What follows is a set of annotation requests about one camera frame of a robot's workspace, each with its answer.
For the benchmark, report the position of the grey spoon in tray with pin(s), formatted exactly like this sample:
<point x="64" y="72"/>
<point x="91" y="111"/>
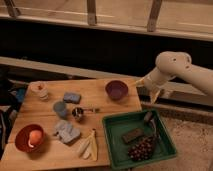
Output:
<point x="149" y="120"/>

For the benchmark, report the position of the dark grape bunch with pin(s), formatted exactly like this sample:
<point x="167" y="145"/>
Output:
<point x="143" y="149"/>

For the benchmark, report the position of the red bowl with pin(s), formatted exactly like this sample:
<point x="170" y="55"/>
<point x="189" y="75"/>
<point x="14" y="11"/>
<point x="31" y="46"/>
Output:
<point x="22" y="137"/>

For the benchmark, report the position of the blue sponge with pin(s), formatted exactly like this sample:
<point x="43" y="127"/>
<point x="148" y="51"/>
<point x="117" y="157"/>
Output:
<point x="72" y="98"/>

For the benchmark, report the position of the yellow banana peel toy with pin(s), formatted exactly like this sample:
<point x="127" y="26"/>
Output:
<point x="88" y="147"/>

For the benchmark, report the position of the orange egg-shaped toy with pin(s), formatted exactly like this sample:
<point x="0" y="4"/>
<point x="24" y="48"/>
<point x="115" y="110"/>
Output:
<point x="35" y="137"/>

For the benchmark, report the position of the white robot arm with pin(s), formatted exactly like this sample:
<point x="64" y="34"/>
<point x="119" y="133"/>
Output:
<point x="169" y="65"/>

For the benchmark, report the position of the purple bowl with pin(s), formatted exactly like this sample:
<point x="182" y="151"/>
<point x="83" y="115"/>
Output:
<point x="116" y="89"/>

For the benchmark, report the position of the blue plastic cup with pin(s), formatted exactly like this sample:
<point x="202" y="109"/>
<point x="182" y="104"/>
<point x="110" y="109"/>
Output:
<point x="60" y="108"/>

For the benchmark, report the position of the grey crumpled cloth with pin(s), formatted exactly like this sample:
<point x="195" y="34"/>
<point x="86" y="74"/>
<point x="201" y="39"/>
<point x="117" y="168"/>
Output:
<point x="66" y="132"/>

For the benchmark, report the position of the green plastic tray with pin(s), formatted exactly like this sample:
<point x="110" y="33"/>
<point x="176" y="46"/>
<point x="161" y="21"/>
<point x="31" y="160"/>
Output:
<point x="115" y="126"/>

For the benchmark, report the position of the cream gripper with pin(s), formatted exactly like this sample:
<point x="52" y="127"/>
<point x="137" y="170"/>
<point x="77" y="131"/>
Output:
<point x="153" y="81"/>

